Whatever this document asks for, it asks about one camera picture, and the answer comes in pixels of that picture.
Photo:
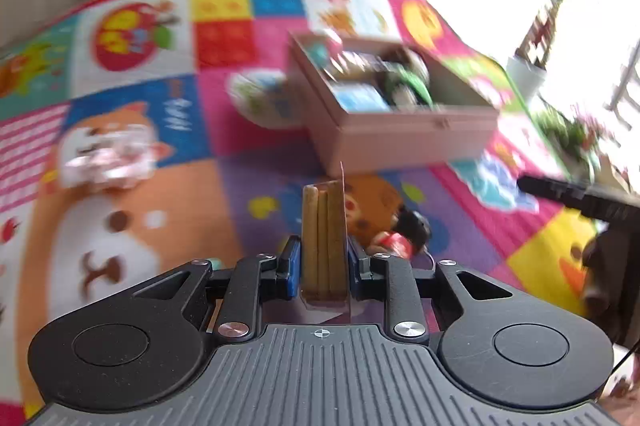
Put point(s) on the brown biscuit sticks packet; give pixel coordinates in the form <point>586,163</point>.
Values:
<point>322,246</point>

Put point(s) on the blue wet wipes packet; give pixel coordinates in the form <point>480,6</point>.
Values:
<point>361,99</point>

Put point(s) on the small black-haired doll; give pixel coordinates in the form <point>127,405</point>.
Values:
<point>402,233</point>

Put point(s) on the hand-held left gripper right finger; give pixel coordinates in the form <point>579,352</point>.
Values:
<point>356,271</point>

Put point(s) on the colourful cartoon play mat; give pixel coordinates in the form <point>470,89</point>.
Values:
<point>150,81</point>

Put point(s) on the pink and white cloth bow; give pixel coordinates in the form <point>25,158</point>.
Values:
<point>110,159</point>

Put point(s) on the person's right hand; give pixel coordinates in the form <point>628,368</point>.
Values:
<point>612,286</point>

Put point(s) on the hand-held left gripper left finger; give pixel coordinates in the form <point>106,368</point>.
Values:
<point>292,267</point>

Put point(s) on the green potted plants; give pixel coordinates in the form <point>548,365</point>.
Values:
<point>575,136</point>

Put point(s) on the white plant pot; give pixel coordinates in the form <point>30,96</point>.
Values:
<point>524,76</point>

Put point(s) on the pink cardboard box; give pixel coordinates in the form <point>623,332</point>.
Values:
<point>400,136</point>

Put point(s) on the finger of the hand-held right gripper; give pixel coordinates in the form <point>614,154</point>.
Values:
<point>575,196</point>

